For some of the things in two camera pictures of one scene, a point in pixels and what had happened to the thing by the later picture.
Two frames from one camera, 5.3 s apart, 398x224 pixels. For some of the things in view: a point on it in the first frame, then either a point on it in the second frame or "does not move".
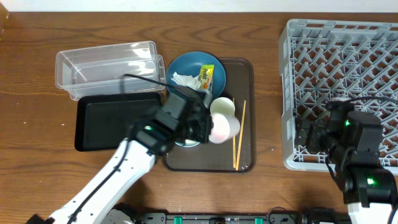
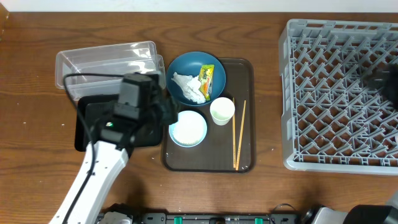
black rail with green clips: [237, 218] does not move
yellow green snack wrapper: [206, 76] does not move
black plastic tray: [102, 120] does not move
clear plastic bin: [134, 67] does not move
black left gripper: [207, 123] to [171, 109]
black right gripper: [316, 129] to [387, 88]
